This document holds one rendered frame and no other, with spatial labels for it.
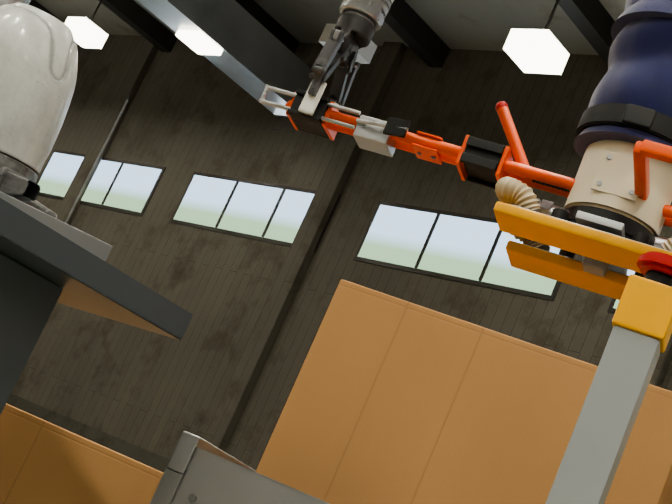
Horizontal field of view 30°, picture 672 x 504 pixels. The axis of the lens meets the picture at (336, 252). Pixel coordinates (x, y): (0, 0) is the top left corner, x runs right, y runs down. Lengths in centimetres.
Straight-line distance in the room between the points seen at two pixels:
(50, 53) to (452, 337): 75
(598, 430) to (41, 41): 90
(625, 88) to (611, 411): 80
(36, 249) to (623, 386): 74
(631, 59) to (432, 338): 63
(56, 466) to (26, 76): 70
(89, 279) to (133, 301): 8
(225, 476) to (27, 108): 60
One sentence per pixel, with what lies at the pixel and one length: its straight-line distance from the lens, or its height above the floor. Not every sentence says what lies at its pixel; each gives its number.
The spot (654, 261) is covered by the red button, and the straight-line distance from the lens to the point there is 164.
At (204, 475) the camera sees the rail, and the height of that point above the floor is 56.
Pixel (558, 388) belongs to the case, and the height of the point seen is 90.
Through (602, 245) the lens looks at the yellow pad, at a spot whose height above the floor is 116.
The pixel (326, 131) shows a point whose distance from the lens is 239.
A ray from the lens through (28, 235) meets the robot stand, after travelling 157.
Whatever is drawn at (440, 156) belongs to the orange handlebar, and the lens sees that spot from 233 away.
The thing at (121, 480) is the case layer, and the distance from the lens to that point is 209.
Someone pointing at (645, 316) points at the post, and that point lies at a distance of 162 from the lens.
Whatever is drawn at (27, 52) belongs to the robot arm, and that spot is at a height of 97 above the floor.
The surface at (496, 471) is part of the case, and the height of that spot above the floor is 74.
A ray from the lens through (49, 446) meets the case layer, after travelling 216.
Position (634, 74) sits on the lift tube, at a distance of 225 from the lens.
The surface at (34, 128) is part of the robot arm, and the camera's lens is 176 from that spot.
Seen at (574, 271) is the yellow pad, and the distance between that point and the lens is 227.
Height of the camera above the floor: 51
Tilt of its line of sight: 13 degrees up
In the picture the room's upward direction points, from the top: 24 degrees clockwise
